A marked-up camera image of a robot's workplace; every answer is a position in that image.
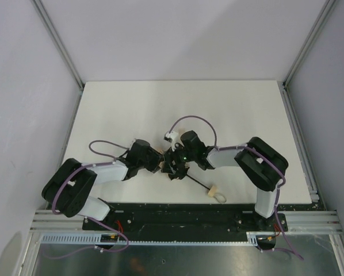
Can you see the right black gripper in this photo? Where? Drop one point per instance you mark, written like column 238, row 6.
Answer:
column 174, row 163

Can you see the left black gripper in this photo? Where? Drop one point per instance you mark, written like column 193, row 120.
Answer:
column 156, row 160

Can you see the beige folding umbrella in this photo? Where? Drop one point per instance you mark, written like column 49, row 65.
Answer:
column 212, row 190

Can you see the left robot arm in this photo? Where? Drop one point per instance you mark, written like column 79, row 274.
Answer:
column 68, row 191

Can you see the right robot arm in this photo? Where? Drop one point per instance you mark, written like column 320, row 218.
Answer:
column 263, row 165

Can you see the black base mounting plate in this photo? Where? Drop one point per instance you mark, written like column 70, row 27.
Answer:
column 187, row 221

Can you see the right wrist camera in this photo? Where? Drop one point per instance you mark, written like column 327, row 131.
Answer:
column 172, row 137

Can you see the white slotted cable duct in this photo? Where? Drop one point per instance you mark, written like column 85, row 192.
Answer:
column 107, row 239

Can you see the left aluminium frame post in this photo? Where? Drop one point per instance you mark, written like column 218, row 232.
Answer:
column 58, row 42

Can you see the aluminium frame post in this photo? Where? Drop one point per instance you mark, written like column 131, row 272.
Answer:
column 316, row 29
column 58, row 42

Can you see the right aluminium frame post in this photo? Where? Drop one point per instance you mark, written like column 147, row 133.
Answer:
column 316, row 29

